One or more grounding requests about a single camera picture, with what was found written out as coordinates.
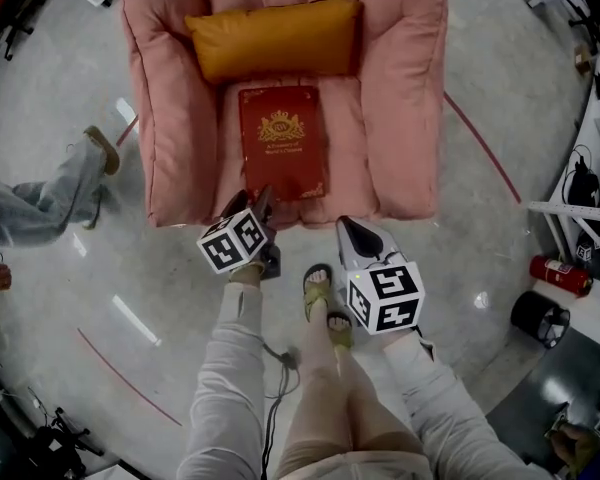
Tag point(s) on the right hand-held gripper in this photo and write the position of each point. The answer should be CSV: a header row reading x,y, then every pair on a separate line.
x,y
385,293

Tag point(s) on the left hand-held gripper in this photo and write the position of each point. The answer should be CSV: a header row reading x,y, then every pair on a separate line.
x,y
235,243

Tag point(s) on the red book with gold print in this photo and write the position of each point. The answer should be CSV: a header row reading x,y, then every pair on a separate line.
x,y
282,143

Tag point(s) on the pink armchair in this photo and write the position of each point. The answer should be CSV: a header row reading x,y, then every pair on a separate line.
x,y
170,118

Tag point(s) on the person's left forearm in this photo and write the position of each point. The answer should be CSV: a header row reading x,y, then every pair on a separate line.
x,y
225,368

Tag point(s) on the person's right forearm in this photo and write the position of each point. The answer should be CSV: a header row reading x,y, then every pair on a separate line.
x,y
440,408

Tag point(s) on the olive sandal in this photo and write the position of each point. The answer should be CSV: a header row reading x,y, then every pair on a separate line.
x,y
314,300
345,340

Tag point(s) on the person's left leg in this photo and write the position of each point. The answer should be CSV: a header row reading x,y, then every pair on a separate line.
x,y
320,368

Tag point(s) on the person's leg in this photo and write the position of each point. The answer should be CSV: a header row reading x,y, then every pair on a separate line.
x,y
375,408
45,203
320,368

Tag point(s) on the person's right leg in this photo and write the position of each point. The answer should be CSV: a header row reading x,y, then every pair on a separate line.
x,y
375,408

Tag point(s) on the orange pillow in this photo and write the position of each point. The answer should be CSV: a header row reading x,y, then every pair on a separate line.
x,y
275,38

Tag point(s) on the black waste bin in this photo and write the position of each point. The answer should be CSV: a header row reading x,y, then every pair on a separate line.
x,y
537,318

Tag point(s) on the red fire extinguisher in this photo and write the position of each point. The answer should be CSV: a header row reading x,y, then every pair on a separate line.
x,y
560,274

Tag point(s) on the white metal shelf unit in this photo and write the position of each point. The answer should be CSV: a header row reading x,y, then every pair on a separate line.
x,y
580,213

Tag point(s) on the beige shorts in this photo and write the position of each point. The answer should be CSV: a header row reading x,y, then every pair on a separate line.
x,y
355,465

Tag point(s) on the black bag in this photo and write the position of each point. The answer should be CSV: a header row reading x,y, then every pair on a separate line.
x,y
582,185

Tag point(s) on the black tripod equipment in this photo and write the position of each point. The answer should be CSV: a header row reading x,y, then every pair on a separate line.
x,y
60,438

